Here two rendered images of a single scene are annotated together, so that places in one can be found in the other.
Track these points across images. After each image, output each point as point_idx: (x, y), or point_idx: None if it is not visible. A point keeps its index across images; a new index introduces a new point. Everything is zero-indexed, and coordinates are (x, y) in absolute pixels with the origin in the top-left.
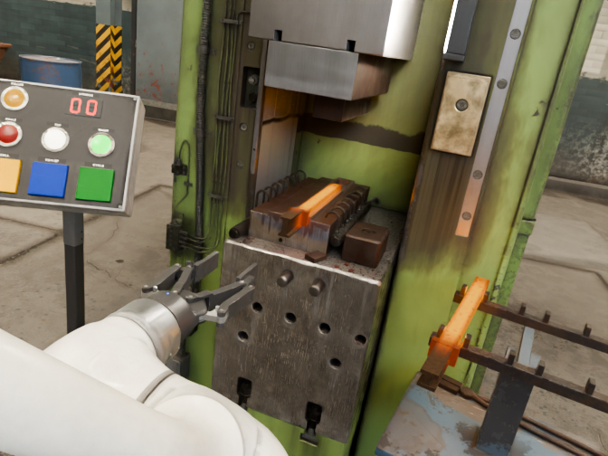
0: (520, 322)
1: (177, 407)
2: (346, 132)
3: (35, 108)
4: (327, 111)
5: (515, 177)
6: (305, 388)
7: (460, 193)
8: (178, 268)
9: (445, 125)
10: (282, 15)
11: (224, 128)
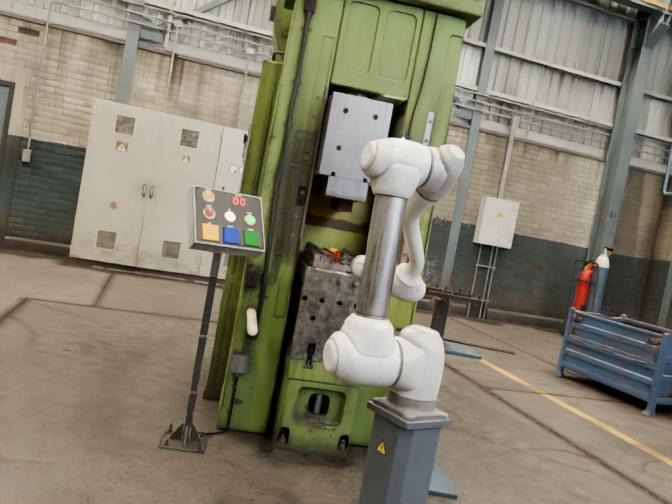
0: (436, 291)
1: (404, 264)
2: (324, 223)
3: (218, 201)
4: (344, 207)
5: (422, 236)
6: None
7: (401, 244)
8: (341, 257)
9: None
10: (335, 166)
11: (286, 215)
